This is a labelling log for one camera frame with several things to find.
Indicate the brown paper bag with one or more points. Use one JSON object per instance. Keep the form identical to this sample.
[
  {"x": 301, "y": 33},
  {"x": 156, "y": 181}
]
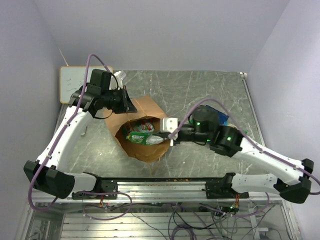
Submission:
[{"x": 147, "y": 111}]

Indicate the aluminium mounting rail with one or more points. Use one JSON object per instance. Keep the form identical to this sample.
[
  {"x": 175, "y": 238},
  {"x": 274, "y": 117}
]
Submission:
[{"x": 155, "y": 190}]

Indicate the green cassava chips bag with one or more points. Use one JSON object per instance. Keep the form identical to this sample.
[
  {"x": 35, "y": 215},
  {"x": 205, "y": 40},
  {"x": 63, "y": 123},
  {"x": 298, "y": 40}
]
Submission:
[{"x": 240, "y": 130}]

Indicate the green snack bar packet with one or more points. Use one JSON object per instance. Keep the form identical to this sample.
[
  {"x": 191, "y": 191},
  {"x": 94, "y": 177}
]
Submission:
[{"x": 144, "y": 138}]

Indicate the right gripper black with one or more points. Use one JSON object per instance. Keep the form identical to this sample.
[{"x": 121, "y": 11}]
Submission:
[{"x": 164, "y": 135}]

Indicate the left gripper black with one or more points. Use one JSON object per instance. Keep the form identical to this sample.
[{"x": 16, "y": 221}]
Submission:
[{"x": 127, "y": 105}]

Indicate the white marker pen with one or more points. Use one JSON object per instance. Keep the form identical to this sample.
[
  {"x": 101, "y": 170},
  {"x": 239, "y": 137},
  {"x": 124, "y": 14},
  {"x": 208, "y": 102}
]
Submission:
[{"x": 84, "y": 132}]

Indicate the green Fox's biscuit packet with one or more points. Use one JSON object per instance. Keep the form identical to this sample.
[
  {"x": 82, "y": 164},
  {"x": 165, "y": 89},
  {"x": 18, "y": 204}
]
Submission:
[{"x": 142, "y": 126}]

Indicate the blue kettle potato chips bag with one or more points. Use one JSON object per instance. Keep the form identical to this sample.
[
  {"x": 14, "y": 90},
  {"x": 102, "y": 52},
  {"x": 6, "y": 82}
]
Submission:
[{"x": 223, "y": 118}]

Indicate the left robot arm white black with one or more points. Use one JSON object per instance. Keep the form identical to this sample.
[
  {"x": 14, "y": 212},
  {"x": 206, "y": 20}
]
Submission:
[{"x": 49, "y": 172}]

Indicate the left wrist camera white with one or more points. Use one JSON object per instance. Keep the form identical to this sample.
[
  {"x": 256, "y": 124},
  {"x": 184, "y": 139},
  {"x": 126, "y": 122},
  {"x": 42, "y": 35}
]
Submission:
[{"x": 116, "y": 82}]

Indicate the small whiteboard wooden frame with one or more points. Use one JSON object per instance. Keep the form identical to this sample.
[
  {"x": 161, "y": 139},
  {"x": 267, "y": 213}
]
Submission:
[{"x": 71, "y": 78}]

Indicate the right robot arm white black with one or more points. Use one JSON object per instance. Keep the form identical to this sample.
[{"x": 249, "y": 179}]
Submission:
[{"x": 289, "y": 178}]

